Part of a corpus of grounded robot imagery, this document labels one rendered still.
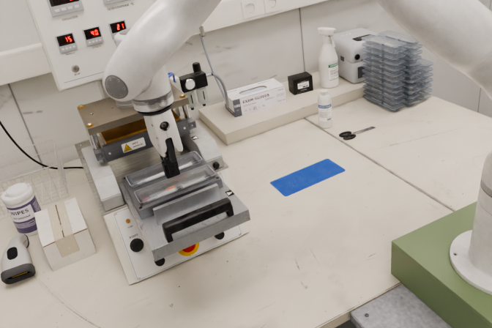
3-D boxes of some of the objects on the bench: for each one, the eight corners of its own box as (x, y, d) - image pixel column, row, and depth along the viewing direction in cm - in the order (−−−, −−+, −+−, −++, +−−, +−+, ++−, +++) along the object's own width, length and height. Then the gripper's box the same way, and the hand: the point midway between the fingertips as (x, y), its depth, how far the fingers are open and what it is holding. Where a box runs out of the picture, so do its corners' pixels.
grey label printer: (326, 70, 212) (323, 34, 204) (362, 60, 217) (362, 25, 209) (353, 86, 191) (353, 47, 183) (394, 75, 196) (394, 36, 188)
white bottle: (319, 123, 176) (316, 88, 169) (332, 121, 175) (330, 87, 168) (319, 129, 172) (317, 94, 165) (332, 127, 171) (331, 92, 164)
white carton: (225, 107, 190) (222, 91, 187) (274, 93, 196) (272, 77, 193) (235, 118, 180) (232, 100, 177) (287, 102, 186) (285, 86, 183)
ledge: (199, 118, 195) (198, 109, 193) (358, 66, 222) (357, 58, 220) (227, 145, 171) (225, 135, 169) (401, 83, 198) (402, 73, 196)
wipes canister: (17, 225, 143) (-1, 187, 136) (46, 215, 146) (29, 176, 139) (18, 241, 136) (-2, 200, 129) (48, 230, 139) (31, 189, 132)
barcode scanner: (6, 248, 134) (-5, 227, 130) (34, 238, 136) (24, 217, 133) (6, 293, 117) (-7, 270, 113) (38, 280, 120) (27, 257, 116)
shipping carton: (45, 235, 137) (34, 211, 133) (87, 220, 141) (78, 195, 137) (49, 273, 122) (36, 247, 117) (97, 254, 126) (87, 228, 121)
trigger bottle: (315, 86, 196) (312, 29, 185) (326, 80, 201) (323, 24, 189) (332, 90, 191) (329, 31, 179) (343, 83, 195) (341, 25, 184)
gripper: (127, 97, 100) (148, 167, 108) (146, 119, 87) (167, 196, 96) (159, 87, 102) (177, 157, 111) (182, 107, 90) (200, 184, 99)
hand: (170, 168), depth 103 cm, fingers closed
